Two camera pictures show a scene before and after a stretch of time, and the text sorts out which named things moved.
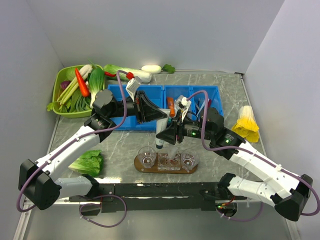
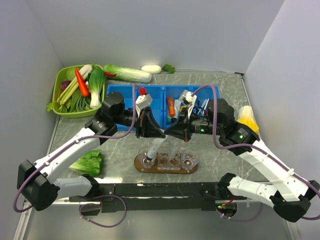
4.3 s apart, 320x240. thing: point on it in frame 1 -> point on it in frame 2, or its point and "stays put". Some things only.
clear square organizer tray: [169, 161] stays put
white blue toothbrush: [203, 104] stays put
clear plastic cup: [189, 159] stays put
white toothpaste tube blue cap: [162, 125] -> [155, 144]
